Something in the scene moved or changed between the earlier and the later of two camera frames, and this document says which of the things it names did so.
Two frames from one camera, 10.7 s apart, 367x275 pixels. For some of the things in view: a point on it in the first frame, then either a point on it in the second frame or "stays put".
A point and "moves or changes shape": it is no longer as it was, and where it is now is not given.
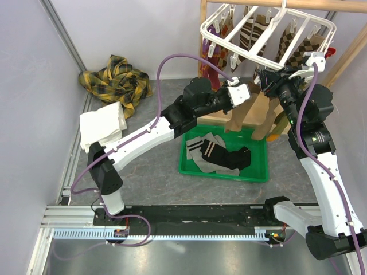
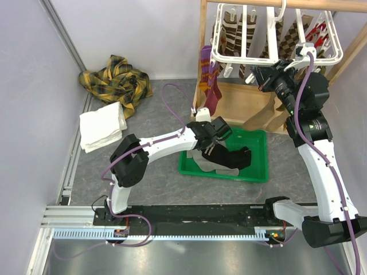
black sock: (213, 153) stays put
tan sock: (261, 132) → (256, 122)
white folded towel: (104, 125) stays put
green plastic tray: (257, 172) stays put
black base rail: (224, 217) stays put
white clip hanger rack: (280, 42) moves or changes shape
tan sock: (238, 113) → (279, 121)
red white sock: (331, 51) → (319, 35)
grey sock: (193, 152) stays put
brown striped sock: (245, 35) → (230, 28)
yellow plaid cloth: (118, 82) stays put
